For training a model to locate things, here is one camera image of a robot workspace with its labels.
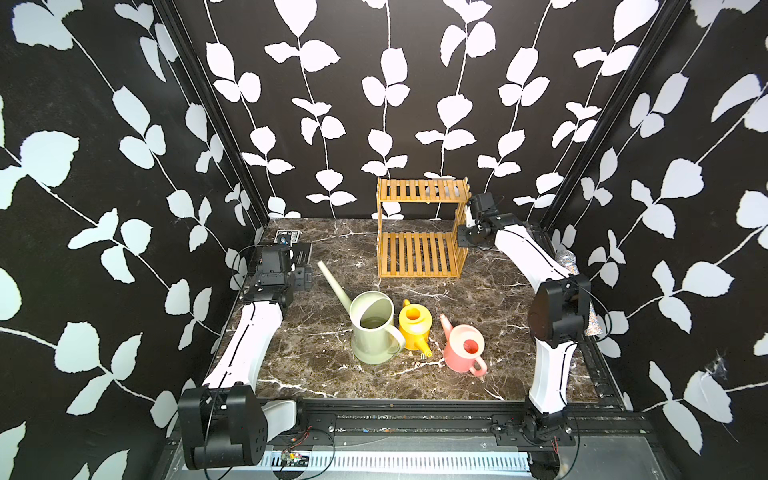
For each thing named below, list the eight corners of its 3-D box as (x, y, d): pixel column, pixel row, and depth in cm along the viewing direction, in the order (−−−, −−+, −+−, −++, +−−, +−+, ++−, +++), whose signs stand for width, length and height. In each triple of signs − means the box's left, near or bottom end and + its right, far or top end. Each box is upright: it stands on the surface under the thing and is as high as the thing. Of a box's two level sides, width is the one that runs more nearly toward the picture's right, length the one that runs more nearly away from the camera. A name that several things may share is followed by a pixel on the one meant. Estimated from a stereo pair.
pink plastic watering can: (443, 379, 84) (450, 366, 75) (438, 332, 93) (444, 314, 84) (478, 380, 84) (489, 366, 75) (470, 332, 93) (479, 314, 84)
